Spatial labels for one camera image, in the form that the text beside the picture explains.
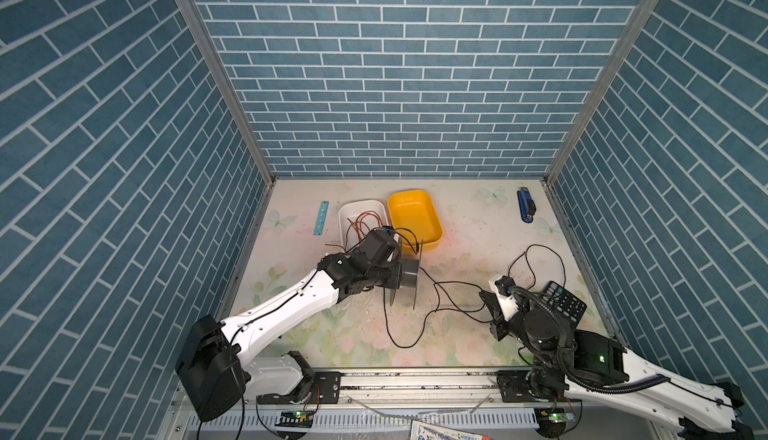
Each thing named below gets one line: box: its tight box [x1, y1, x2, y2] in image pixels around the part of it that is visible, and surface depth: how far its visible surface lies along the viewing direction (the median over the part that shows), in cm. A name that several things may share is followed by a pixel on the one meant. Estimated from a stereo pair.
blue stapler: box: [517, 187, 536, 223], surface depth 110 cm
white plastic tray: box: [338, 199, 389, 251], surface depth 109 cm
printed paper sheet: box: [409, 420, 493, 440], surface depth 69 cm
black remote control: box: [540, 280, 587, 325], surface depth 89 cm
